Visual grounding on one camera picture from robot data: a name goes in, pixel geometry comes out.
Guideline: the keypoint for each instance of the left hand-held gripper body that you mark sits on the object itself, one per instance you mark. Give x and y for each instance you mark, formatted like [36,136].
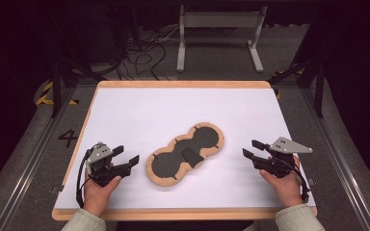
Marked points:
[100,160]

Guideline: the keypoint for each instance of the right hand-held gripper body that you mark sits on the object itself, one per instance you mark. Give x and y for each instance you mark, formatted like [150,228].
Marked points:
[284,148]

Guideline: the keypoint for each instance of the person's left hand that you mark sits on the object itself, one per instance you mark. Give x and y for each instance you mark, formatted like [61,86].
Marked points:
[97,195]

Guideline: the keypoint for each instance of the person's right hand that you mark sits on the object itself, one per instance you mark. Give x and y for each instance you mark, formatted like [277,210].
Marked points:
[284,189]

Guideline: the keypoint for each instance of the black tripod stand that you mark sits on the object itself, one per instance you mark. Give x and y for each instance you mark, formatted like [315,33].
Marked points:
[314,73]
[58,80]

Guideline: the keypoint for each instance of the yellow and black floor tape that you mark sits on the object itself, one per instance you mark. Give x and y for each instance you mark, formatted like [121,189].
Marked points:
[46,96]

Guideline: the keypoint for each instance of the white metal stand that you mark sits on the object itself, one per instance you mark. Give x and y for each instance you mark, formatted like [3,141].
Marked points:
[220,19]

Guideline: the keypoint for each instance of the metal floor rail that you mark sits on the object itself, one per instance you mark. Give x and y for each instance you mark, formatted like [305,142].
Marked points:
[29,166]
[340,166]

